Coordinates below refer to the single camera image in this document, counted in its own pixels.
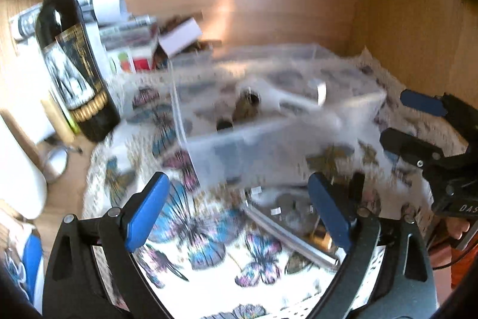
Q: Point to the red and green carton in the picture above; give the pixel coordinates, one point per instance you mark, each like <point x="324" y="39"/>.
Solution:
<point x="140" y="61"/>

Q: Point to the small dark bottle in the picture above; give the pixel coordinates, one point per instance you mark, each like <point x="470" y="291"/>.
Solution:
<point x="246" y="104"/>

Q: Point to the clear plastic storage box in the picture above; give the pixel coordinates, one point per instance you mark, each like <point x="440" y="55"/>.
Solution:
<point x="261" y="139"/>

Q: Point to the butterfly printed cloth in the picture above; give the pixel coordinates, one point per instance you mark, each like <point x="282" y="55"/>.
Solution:
<point x="194" y="222"/>

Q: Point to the white rounded object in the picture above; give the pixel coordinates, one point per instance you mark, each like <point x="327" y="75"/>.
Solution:
<point x="18" y="169"/>

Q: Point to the dark wine bottle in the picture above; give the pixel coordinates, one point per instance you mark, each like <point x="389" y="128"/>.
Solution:
<point x="93" y="117"/>

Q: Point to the wooden stick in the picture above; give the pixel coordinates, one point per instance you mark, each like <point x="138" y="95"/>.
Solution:
<point x="58" y="121"/>

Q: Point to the small gold object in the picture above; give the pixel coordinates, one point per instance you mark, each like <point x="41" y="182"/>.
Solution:
<point x="322" y="237"/>

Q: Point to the blue and white bag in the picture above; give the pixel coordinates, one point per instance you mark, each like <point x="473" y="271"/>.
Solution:
<point x="26" y="259"/>

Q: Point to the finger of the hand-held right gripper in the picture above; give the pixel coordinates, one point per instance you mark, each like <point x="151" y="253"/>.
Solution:
<point x="405" y="147"/>
<point x="422" y="102"/>

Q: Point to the person's right hand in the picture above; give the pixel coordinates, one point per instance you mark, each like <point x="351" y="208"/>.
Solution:
<point x="457" y="227"/>

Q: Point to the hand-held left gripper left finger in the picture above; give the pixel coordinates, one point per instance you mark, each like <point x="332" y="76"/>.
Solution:
<point x="148" y="208"/>

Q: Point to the small white cardboard box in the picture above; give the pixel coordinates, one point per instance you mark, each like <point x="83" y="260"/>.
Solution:
<point x="179" y="37"/>

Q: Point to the stack of papers and magazines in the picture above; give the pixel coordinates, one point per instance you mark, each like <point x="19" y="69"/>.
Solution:
<point x="108" y="8"/>

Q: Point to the small clear case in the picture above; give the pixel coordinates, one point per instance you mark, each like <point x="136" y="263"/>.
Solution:
<point x="287" y="225"/>

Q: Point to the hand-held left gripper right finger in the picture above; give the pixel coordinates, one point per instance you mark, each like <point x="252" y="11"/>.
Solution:
<point x="330" y="212"/>

